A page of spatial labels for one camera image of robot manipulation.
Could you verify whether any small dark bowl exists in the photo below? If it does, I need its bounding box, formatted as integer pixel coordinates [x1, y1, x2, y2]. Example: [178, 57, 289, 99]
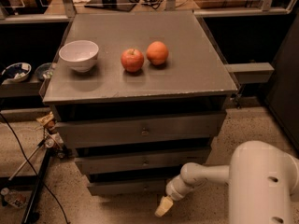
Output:
[35, 63, 54, 80]

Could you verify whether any white ceramic bowl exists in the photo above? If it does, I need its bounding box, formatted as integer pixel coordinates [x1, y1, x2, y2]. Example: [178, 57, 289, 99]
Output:
[59, 40, 99, 73]

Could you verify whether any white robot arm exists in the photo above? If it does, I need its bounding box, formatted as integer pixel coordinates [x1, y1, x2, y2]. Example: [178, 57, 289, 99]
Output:
[155, 141, 299, 224]

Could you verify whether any blue patterned bowl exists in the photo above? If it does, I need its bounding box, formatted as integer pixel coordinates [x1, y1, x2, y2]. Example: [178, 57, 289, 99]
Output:
[2, 63, 32, 82]

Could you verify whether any grey drawer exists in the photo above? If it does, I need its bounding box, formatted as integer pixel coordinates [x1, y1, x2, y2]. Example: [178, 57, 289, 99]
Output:
[75, 147, 210, 175]
[56, 111, 226, 148]
[87, 173, 177, 196]

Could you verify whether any grey side shelf block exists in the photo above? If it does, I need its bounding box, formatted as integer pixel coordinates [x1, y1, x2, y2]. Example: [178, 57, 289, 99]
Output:
[225, 63, 274, 84]

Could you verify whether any white stick on floor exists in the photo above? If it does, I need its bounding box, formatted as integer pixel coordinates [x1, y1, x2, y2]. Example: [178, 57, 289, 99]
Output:
[8, 141, 43, 181]

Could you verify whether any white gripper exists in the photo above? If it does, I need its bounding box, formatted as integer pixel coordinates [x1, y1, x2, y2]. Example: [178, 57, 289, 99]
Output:
[155, 175, 192, 217]

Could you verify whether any orange fruit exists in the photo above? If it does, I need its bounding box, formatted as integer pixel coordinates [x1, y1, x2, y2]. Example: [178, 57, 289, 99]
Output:
[146, 41, 169, 65]

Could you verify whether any red apple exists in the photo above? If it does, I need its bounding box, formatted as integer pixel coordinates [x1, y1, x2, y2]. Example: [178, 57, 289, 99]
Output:
[121, 49, 144, 73]

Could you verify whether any grey drawer cabinet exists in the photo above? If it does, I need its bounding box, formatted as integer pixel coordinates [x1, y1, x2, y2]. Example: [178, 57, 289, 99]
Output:
[43, 11, 236, 195]

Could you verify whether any plastic bottle on floor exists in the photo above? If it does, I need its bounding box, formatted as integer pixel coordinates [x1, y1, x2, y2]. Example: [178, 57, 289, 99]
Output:
[1, 188, 26, 208]

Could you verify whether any black tripod leg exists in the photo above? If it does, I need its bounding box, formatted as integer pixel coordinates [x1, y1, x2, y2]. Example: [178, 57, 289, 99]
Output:
[21, 150, 51, 224]

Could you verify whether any snack wrapper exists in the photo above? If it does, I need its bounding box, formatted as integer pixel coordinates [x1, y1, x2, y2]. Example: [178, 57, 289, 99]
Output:
[36, 112, 55, 130]

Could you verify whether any black monitor stand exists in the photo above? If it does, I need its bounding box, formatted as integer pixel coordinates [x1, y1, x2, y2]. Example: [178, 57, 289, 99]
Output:
[85, 0, 135, 12]

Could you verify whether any grey middle drawer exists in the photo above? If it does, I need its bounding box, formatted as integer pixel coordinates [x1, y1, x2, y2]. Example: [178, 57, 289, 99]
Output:
[75, 147, 210, 175]

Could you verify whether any grey top drawer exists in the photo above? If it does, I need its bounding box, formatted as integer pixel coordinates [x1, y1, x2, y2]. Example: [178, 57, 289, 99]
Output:
[56, 111, 226, 148]

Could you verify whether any grey bottom drawer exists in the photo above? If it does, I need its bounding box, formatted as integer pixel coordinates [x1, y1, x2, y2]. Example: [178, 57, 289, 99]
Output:
[87, 173, 177, 196]

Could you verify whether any black floor cable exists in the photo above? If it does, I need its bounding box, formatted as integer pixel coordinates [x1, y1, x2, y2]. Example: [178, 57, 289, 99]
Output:
[0, 112, 71, 224]

